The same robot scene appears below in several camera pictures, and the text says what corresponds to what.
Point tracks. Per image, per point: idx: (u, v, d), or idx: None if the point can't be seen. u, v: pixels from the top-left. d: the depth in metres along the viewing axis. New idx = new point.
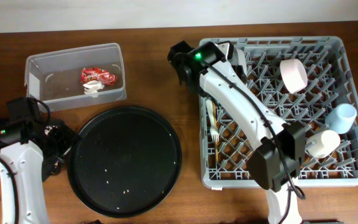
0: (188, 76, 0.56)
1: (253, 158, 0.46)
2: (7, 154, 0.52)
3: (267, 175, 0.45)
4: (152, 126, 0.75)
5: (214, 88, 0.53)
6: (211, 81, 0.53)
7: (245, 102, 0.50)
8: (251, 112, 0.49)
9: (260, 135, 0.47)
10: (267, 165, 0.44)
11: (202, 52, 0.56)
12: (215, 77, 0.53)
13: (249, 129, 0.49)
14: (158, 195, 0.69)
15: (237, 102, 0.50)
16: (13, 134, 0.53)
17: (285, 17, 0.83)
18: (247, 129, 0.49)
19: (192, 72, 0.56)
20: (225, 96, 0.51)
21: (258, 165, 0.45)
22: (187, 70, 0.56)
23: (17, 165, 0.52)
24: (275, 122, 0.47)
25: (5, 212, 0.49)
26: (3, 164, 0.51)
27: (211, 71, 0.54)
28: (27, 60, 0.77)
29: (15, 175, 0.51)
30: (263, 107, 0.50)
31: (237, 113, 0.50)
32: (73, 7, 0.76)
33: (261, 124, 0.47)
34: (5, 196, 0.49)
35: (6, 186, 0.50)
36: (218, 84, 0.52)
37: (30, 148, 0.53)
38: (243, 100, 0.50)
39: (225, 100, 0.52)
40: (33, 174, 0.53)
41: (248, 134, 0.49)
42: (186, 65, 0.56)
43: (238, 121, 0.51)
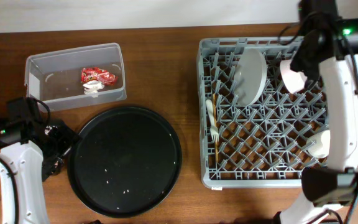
0: (318, 45, 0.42)
1: (324, 173, 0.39)
2: (7, 154, 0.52)
3: (321, 196, 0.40)
4: (153, 126, 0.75)
5: (333, 81, 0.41)
6: (339, 76, 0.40)
7: None
8: None
9: (349, 162, 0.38)
10: (329, 190, 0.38)
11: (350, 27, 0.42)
12: (347, 74, 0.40)
13: (341, 150, 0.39)
14: (158, 195, 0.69)
15: (355, 112, 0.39)
16: (13, 133, 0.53)
17: (285, 17, 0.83)
18: (338, 144, 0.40)
19: (328, 43, 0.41)
20: (342, 99, 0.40)
21: (321, 182, 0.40)
22: (322, 38, 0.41)
23: (17, 165, 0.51)
24: None
25: (4, 213, 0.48)
26: (3, 164, 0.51)
27: (349, 58, 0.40)
28: (27, 60, 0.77)
29: (15, 175, 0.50)
30: None
31: (342, 124, 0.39)
32: (73, 7, 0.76)
33: None
34: (5, 196, 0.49)
35: (5, 186, 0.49)
36: (344, 81, 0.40)
37: (31, 148, 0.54)
38: None
39: (336, 103, 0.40)
40: (34, 174, 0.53)
41: (334, 150, 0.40)
42: (320, 30, 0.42)
43: (333, 132, 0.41)
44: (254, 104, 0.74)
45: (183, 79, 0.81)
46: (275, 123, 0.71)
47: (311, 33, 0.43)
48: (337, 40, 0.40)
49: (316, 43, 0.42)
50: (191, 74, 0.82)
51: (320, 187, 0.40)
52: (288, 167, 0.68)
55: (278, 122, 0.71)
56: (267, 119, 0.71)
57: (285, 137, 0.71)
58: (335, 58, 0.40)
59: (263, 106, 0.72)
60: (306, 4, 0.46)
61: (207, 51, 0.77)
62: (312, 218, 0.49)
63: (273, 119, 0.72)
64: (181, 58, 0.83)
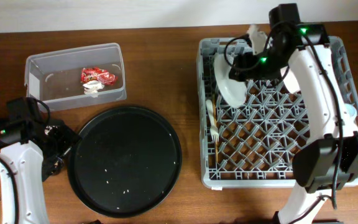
0: (282, 46, 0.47)
1: (307, 150, 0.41)
2: (8, 154, 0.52)
3: (310, 174, 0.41)
4: (152, 126, 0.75)
5: (301, 68, 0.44)
6: (304, 60, 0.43)
7: (328, 93, 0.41)
8: (329, 104, 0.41)
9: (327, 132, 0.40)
10: (317, 165, 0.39)
11: (307, 27, 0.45)
12: (309, 58, 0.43)
13: (317, 122, 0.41)
14: (158, 195, 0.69)
15: (321, 89, 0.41)
16: (14, 134, 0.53)
17: None
18: (314, 121, 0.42)
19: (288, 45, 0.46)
20: (309, 80, 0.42)
21: (307, 160, 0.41)
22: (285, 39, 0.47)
23: (17, 165, 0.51)
24: (348, 126, 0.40)
25: (5, 213, 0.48)
26: (3, 165, 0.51)
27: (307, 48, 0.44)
28: (27, 60, 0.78)
29: (15, 175, 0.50)
30: (343, 105, 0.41)
31: (313, 102, 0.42)
32: (73, 7, 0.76)
33: (333, 122, 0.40)
34: (5, 196, 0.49)
35: (6, 186, 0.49)
36: (309, 66, 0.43)
37: (31, 148, 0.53)
38: (325, 89, 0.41)
39: (306, 85, 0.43)
40: (34, 174, 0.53)
41: (313, 126, 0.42)
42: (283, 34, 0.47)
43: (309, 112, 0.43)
44: (254, 104, 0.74)
45: (183, 79, 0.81)
46: (275, 123, 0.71)
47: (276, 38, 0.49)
48: (299, 38, 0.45)
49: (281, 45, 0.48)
50: (191, 74, 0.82)
51: (306, 165, 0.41)
52: (288, 167, 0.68)
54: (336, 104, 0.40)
55: (278, 123, 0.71)
56: (267, 119, 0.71)
57: (285, 137, 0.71)
58: (298, 49, 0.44)
59: (263, 106, 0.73)
60: (274, 14, 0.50)
61: (207, 51, 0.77)
62: (307, 208, 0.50)
63: (273, 119, 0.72)
64: (181, 58, 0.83)
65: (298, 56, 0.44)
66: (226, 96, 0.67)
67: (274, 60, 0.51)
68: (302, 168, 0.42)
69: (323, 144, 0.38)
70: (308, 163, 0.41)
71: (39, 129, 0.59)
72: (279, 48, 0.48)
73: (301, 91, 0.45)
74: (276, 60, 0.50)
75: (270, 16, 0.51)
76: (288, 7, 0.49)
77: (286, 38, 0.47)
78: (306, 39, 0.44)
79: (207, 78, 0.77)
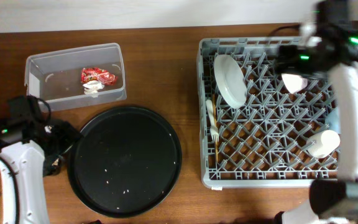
0: (326, 54, 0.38)
1: (337, 182, 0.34)
2: (10, 153, 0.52)
3: (332, 206, 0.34)
4: (153, 126, 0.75)
5: (342, 87, 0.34)
6: (349, 80, 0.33)
7: None
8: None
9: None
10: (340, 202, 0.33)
11: None
12: (355, 79, 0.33)
13: (350, 159, 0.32)
14: (158, 195, 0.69)
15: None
16: (16, 133, 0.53)
17: (286, 17, 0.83)
18: (346, 157, 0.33)
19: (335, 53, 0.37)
20: (353, 107, 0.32)
21: (335, 192, 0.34)
22: (332, 46, 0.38)
23: (18, 165, 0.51)
24: None
25: (4, 213, 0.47)
26: (5, 164, 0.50)
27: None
28: (27, 60, 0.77)
29: (16, 175, 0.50)
30: None
31: (352, 133, 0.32)
32: (74, 7, 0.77)
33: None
34: (5, 195, 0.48)
35: (7, 185, 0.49)
36: (355, 88, 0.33)
37: (32, 148, 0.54)
38: None
39: (345, 109, 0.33)
40: (34, 173, 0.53)
41: (344, 162, 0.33)
42: (331, 40, 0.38)
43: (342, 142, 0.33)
44: (254, 104, 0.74)
45: (183, 80, 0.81)
46: (275, 123, 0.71)
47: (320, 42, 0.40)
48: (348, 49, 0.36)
49: (325, 51, 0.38)
50: (191, 74, 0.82)
51: (330, 195, 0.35)
52: (288, 167, 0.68)
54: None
55: (278, 122, 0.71)
56: (267, 119, 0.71)
57: (285, 137, 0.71)
58: (344, 64, 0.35)
59: (263, 106, 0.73)
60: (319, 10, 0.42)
61: (207, 51, 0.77)
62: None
63: (273, 119, 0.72)
64: (181, 58, 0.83)
65: (341, 73, 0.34)
66: (224, 94, 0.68)
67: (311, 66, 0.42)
68: (327, 196, 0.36)
69: (348, 185, 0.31)
70: (334, 195, 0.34)
71: (41, 128, 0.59)
72: (321, 54, 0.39)
73: (339, 113, 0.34)
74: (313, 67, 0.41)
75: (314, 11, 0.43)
76: (340, 5, 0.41)
77: (334, 45, 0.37)
78: (356, 50, 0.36)
79: (207, 78, 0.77)
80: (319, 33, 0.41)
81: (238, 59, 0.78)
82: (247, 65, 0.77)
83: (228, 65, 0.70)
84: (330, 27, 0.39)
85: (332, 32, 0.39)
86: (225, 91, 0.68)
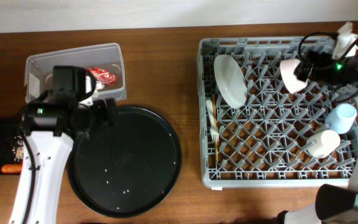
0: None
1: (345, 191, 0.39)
2: (36, 140, 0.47)
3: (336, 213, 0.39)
4: (153, 126, 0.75)
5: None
6: None
7: None
8: None
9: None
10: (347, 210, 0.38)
11: None
12: None
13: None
14: (158, 195, 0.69)
15: None
16: (50, 118, 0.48)
17: (286, 17, 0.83)
18: None
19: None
20: None
21: (341, 200, 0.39)
22: None
23: (41, 158, 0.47)
24: None
25: (15, 210, 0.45)
26: (30, 152, 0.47)
27: None
28: (27, 60, 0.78)
29: (37, 171, 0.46)
30: None
31: None
32: (73, 7, 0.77)
33: None
34: (22, 191, 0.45)
35: (25, 180, 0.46)
36: None
37: (59, 145, 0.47)
38: None
39: None
40: (55, 173, 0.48)
41: None
42: None
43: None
44: (254, 104, 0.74)
45: (183, 79, 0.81)
46: (275, 123, 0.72)
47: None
48: None
49: None
50: (191, 74, 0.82)
51: (335, 201, 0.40)
52: (288, 167, 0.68)
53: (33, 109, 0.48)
54: None
55: (278, 123, 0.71)
56: (267, 119, 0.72)
57: (285, 137, 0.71)
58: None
59: (263, 106, 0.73)
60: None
61: (207, 51, 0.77)
62: None
63: (272, 119, 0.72)
64: (182, 58, 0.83)
65: None
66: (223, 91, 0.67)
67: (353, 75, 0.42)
68: (330, 201, 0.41)
69: None
70: (339, 203, 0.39)
71: (72, 115, 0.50)
72: None
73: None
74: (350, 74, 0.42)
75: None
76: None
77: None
78: None
79: (207, 78, 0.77)
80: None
81: (238, 59, 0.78)
82: (247, 65, 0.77)
83: (232, 65, 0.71)
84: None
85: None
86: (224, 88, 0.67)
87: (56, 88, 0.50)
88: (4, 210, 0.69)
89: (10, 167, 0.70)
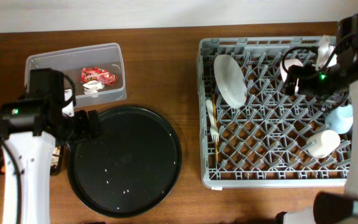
0: (352, 64, 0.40)
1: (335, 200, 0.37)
2: (17, 144, 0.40)
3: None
4: (152, 126, 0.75)
5: None
6: None
7: None
8: None
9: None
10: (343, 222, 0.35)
11: None
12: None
13: None
14: (158, 195, 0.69)
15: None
16: (27, 117, 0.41)
17: (285, 17, 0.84)
18: (357, 170, 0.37)
19: None
20: None
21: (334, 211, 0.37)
22: (356, 56, 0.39)
23: (25, 162, 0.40)
24: None
25: (5, 222, 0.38)
26: (10, 157, 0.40)
27: None
28: (27, 60, 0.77)
29: (22, 176, 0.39)
30: None
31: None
32: (74, 7, 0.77)
33: None
34: (8, 201, 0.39)
35: (10, 187, 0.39)
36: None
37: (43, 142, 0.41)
38: None
39: None
40: (43, 177, 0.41)
41: (353, 176, 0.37)
42: (356, 48, 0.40)
43: (354, 155, 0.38)
44: (254, 104, 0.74)
45: (183, 79, 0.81)
46: (275, 123, 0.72)
47: (345, 53, 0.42)
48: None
49: (350, 61, 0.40)
50: (191, 74, 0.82)
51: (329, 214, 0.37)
52: (288, 167, 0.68)
53: (7, 108, 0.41)
54: None
55: (278, 122, 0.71)
56: (267, 119, 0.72)
57: (285, 137, 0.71)
58: None
59: (263, 106, 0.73)
60: (347, 24, 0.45)
61: (207, 51, 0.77)
62: None
63: (273, 119, 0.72)
64: (181, 58, 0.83)
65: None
66: (224, 91, 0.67)
67: (338, 78, 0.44)
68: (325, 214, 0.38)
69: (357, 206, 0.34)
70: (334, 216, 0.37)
71: (55, 114, 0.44)
72: (345, 65, 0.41)
73: (355, 129, 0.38)
74: (335, 79, 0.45)
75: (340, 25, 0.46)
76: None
77: None
78: None
79: (207, 78, 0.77)
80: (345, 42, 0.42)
81: (238, 58, 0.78)
82: (247, 65, 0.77)
83: (227, 65, 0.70)
84: (355, 36, 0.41)
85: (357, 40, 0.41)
86: (224, 88, 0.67)
87: (34, 88, 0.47)
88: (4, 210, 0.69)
89: None
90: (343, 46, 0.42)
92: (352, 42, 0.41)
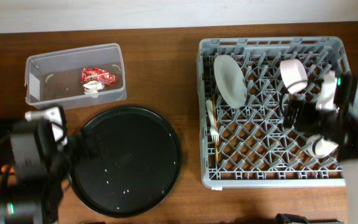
0: (346, 144, 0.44)
1: None
2: None
3: None
4: (152, 126, 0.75)
5: (355, 196, 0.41)
6: None
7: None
8: None
9: None
10: None
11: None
12: None
13: None
14: (158, 196, 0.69)
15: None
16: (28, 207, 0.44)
17: (284, 17, 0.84)
18: None
19: (352, 144, 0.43)
20: None
21: None
22: (348, 140, 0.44)
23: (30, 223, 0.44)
24: None
25: None
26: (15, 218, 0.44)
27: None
28: (27, 60, 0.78)
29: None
30: None
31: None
32: (74, 7, 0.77)
33: None
34: None
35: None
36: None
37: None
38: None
39: None
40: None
41: None
42: (351, 131, 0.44)
43: None
44: (254, 104, 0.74)
45: (183, 80, 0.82)
46: (275, 123, 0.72)
47: (342, 130, 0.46)
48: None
49: (342, 140, 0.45)
50: (191, 74, 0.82)
51: None
52: (288, 167, 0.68)
53: (5, 198, 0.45)
54: None
55: (278, 123, 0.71)
56: (267, 119, 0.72)
57: (285, 137, 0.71)
58: None
59: (263, 106, 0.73)
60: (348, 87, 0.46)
61: (207, 51, 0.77)
62: None
63: (273, 119, 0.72)
64: (181, 58, 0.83)
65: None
66: (224, 93, 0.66)
67: (335, 129, 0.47)
68: None
69: None
70: None
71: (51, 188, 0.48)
72: (340, 145, 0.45)
73: (352, 213, 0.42)
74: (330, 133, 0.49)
75: (344, 81, 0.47)
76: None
77: (352, 139, 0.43)
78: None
79: (207, 78, 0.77)
80: (345, 119, 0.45)
81: (238, 59, 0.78)
82: (247, 65, 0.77)
83: (227, 68, 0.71)
84: None
85: (357, 127, 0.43)
86: (225, 90, 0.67)
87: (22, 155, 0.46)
88: None
89: None
90: (344, 121, 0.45)
92: (347, 119, 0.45)
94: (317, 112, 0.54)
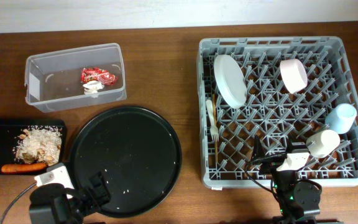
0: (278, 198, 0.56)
1: None
2: None
3: None
4: (152, 126, 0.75)
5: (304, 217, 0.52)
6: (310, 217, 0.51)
7: None
8: None
9: None
10: None
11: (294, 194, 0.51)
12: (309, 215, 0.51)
13: None
14: (158, 195, 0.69)
15: None
16: None
17: (285, 17, 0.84)
18: None
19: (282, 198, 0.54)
20: None
21: None
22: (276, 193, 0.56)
23: None
24: None
25: None
26: None
27: (295, 208, 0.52)
28: (27, 60, 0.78)
29: None
30: None
31: None
32: (74, 7, 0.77)
33: None
34: None
35: None
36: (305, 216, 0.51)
37: None
38: None
39: None
40: None
41: None
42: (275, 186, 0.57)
43: None
44: (254, 104, 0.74)
45: (183, 80, 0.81)
46: (275, 123, 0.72)
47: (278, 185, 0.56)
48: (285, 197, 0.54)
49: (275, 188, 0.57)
50: (191, 73, 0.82)
51: None
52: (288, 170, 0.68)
53: None
54: None
55: (278, 123, 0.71)
56: (267, 119, 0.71)
57: (285, 137, 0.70)
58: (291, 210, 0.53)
59: (263, 106, 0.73)
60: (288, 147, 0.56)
61: (207, 51, 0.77)
62: None
63: (272, 119, 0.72)
64: (181, 58, 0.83)
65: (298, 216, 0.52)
66: (220, 83, 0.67)
67: (278, 177, 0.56)
68: None
69: None
70: None
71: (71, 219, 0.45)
72: (278, 186, 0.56)
73: None
74: (278, 182, 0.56)
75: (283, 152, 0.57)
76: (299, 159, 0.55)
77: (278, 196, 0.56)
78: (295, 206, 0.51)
79: (207, 78, 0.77)
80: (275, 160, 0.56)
81: (238, 59, 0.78)
82: (247, 65, 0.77)
83: (227, 68, 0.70)
84: (278, 190, 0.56)
85: (286, 201, 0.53)
86: (222, 79, 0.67)
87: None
88: (4, 210, 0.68)
89: (10, 167, 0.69)
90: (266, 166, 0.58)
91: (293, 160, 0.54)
92: (279, 201, 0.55)
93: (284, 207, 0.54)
94: (281, 178, 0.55)
